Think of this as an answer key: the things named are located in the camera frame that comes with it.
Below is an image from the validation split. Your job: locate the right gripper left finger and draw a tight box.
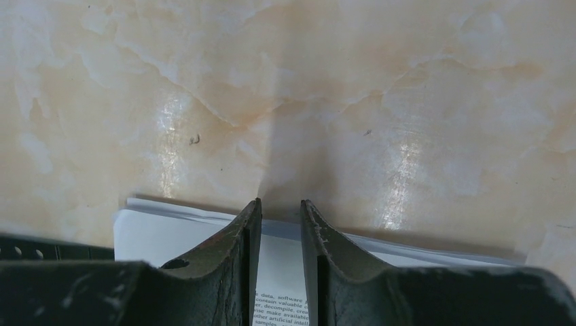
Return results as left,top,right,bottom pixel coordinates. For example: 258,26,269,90
1,199,262,325

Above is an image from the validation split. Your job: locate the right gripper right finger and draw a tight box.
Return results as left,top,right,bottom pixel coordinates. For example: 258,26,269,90
300,200,575,325

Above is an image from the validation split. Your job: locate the single printed paper sheet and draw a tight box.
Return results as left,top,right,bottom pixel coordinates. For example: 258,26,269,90
113,208,507,325

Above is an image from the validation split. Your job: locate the teal folder black inside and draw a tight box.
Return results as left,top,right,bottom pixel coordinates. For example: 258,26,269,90
1,234,115,261

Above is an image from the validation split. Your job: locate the printed paper stack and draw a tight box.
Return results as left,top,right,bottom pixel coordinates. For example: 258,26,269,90
113,198,515,269

